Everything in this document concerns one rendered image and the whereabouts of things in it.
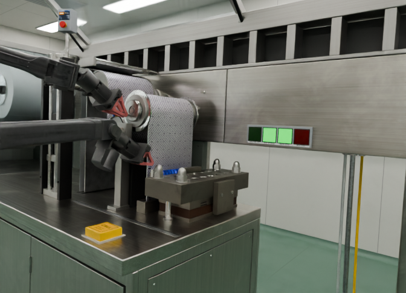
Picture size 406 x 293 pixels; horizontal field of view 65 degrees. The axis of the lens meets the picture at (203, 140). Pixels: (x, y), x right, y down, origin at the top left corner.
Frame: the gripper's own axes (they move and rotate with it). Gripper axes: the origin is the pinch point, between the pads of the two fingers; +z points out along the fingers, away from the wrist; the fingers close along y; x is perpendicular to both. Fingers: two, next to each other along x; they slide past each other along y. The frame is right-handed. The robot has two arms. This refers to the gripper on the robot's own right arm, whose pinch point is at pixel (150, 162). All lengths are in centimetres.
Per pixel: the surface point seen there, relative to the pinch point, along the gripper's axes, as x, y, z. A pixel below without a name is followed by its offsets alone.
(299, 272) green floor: -4, -11, 213
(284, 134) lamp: 25.1, 35.7, 20.2
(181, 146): 12.2, 0.3, 10.8
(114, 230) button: -25.0, 13.4, -14.2
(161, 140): 9.1, 0.3, 0.1
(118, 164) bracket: -4.3, -9.2, -5.3
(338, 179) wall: 97, -5, 248
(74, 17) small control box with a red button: 55, -58, -27
